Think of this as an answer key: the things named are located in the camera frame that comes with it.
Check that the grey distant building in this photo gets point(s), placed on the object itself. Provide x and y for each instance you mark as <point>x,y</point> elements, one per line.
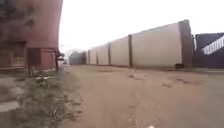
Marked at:
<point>77,58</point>

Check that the weedy grass verge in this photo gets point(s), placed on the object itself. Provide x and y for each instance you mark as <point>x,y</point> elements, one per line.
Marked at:
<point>36,96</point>

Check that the brown dirt road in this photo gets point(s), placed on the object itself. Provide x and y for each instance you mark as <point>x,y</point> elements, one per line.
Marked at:
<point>133,100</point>

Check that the dark metal gate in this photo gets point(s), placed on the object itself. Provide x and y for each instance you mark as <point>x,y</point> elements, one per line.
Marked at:
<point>208,50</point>

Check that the pale wall with brown pillars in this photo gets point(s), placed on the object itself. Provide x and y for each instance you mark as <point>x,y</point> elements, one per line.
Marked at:
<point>156,46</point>

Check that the red brick building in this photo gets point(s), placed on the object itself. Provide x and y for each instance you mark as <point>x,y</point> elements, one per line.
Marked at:
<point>40,30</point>

